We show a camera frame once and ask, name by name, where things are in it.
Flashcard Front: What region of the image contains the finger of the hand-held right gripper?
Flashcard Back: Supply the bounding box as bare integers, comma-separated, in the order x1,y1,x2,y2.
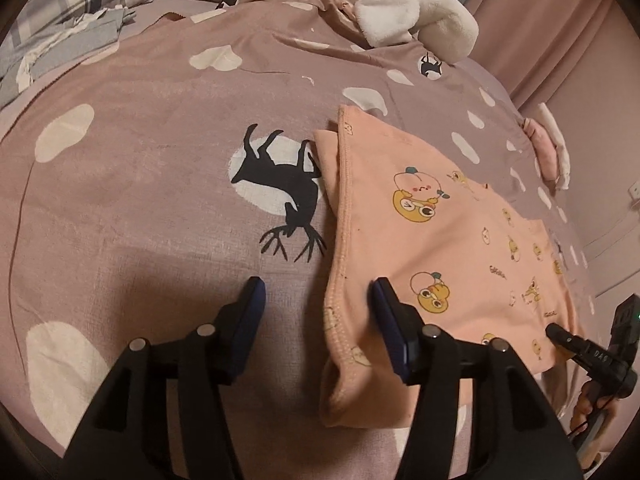
545,322,592,377

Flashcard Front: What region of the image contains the pink curtain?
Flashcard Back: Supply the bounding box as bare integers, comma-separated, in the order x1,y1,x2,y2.
465,0,626,111

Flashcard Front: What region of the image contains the peach cartoon print garment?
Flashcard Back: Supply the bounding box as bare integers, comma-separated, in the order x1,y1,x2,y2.
314,104,581,431

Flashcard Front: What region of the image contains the white plush blanket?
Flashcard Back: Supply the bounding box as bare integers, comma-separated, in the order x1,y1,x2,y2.
287,0,481,63

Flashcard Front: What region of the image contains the white frayed cloth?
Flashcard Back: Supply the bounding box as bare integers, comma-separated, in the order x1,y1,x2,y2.
17,10,126,88

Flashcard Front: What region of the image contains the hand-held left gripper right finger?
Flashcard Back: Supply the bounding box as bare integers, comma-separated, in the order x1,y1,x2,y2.
369,276,585,480

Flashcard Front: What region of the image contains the person's right hand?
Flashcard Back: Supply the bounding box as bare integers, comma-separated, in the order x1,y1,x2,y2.
570,381,610,467

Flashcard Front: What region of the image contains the lilac bed sheet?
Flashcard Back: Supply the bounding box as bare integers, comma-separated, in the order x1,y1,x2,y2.
117,0,523,126

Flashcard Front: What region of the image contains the grey-blue cloth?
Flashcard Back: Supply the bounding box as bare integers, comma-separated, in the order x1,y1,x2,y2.
0,5,136,106

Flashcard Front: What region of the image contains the mauve deer print blanket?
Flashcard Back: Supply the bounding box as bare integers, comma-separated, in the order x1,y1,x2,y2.
0,0,606,480

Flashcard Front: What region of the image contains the pink and white folded cloth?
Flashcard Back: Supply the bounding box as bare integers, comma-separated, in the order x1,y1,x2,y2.
522,102,572,191

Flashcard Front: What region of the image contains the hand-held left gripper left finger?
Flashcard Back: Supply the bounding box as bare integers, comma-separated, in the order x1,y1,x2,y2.
60,276,266,480

